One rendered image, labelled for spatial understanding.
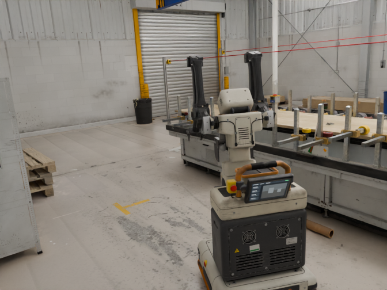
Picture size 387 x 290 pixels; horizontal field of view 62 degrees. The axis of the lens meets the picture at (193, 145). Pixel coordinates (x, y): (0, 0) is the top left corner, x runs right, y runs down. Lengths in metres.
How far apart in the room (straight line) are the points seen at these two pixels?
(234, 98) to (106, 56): 8.09
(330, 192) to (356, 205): 0.26
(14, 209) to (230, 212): 1.94
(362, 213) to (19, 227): 3.02
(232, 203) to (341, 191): 1.73
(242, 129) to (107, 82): 8.14
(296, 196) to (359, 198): 1.40
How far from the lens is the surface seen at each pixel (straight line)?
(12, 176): 3.07
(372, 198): 3.27
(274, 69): 4.56
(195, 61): 2.27
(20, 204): 3.14
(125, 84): 10.22
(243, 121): 2.11
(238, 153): 2.18
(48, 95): 9.53
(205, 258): 2.35
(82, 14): 9.95
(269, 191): 1.85
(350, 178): 3.04
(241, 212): 1.88
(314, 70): 11.69
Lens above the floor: 1.55
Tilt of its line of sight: 14 degrees down
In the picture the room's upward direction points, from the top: 3 degrees counter-clockwise
